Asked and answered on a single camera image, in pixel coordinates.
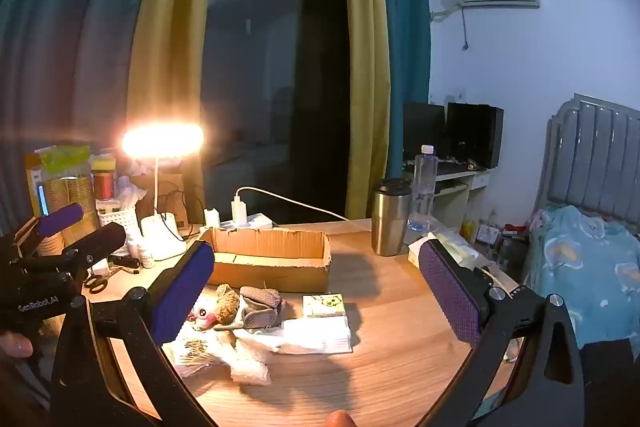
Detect dark glass sliding door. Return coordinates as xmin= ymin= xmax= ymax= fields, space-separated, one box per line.
xmin=200 ymin=0 xmax=351 ymax=224

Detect white charging cable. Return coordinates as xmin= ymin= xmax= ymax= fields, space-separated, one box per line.
xmin=235 ymin=186 xmax=374 ymax=234

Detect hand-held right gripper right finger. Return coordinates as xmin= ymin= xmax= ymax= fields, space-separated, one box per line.
xmin=418 ymin=238 xmax=587 ymax=427

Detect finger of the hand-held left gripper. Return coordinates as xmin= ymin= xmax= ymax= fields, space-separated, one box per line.
xmin=30 ymin=222 xmax=127 ymax=269
xmin=15 ymin=203 xmax=85 ymax=240

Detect clear plastic water bottle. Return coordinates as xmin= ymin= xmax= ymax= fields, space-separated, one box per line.
xmin=407 ymin=145 xmax=439 ymax=232

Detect yellow tissue box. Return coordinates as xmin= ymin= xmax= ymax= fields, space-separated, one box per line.
xmin=407 ymin=229 xmax=490 ymax=271

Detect yellow curtain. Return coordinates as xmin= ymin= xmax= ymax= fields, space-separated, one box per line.
xmin=128 ymin=0 xmax=232 ymax=230
xmin=339 ymin=0 xmax=392 ymax=222

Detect clear plastic bag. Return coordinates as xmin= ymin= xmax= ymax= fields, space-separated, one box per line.
xmin=170 ymin=332 xmax=236 ymax=379

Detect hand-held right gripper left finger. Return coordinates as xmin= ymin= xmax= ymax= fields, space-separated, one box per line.
xmin=50 ymin=239 xmax=222 ymax=427

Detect person's left hand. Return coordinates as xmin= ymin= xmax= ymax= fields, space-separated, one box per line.
xmin=0 ymin=331 xmax=34 ymax=359

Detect printed tissue packet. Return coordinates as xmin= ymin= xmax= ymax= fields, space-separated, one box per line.
xmin=302 ymin=292 xmax=347 ymax=319

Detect black scissors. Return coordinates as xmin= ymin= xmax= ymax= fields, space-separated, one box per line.
xmin=82 ymin=271 xmax=112 ymax=294

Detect white plastic basket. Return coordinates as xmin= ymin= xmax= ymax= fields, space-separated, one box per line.
xmin=97 ymin=207 xmax=139 ymax=242

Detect black cable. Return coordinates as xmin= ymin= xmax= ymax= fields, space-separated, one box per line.
xmin=159 ymin=183 xmax=207 ymax=238

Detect white computer desk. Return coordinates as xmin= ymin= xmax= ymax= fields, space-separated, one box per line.
xmin=404 ymin=163 xmax=492 ymax=230

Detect tall brown cardboard box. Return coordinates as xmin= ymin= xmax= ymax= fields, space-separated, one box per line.
xmin=132 ymin=173 xmax=189 ymax=229

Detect green snack bag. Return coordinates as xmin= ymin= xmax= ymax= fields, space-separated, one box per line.
xmin=25 ymin=145 xmax=94 ymax=188

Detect red jar with yellow lid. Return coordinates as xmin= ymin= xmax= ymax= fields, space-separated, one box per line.
xmin=91 ymin=157 xmax=117 ymax=204

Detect grey padded headboard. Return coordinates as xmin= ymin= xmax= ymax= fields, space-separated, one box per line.
xmin=537 ymin=92 xmax=640 ymax=217

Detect stainless steel tumbler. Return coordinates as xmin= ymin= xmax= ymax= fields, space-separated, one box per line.
xmin=370 ymin=178 xmax=413 ymax=257

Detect white power strip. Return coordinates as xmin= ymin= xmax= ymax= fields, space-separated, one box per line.
xmin=220 ymin=213 xmax=274 ymax=231

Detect white paper towel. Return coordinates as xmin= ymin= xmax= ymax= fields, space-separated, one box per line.
xmin=220 ymin=324 xmax=296 ymax=356

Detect white cloth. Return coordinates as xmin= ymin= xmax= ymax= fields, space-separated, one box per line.
xmin=281 ymin=316 xmax=354 ymax=355

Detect teal curtain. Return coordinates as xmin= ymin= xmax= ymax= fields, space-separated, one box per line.
xmin=375 ymin=0 xmax=432 ymax=180
xmin=0 ymin=0 xmax=187 ymax=233

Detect brown plush toy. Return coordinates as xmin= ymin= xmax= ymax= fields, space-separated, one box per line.
xmin=215 ymin=284 xmax=241 ymax=326

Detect shallow cardboard box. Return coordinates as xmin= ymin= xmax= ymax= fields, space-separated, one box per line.
xmin=197 ymin=226 xmax=333 ymax=294

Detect pink plush toy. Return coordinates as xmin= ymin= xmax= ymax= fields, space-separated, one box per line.
xmin=187 ymin=301 xmax=222 ymax=334

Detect person's right hand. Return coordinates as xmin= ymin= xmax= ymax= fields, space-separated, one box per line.
xmin=326 ymin=409 xmax=357 ymax=427

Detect white desk lamp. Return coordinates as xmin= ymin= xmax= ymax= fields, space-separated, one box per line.
xmin=121 ymin=122 xmax=205 ymax=262

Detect blue printed blanket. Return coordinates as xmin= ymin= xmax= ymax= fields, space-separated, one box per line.
xmin=529 ymin=205 xmax=640 ymax=349

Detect black computer monitor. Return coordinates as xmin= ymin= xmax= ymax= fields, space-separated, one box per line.
xmin=444 ymin=102 xmax=505 ymax=171
xmin=402 ymin=101 xmax=446 ymax=164

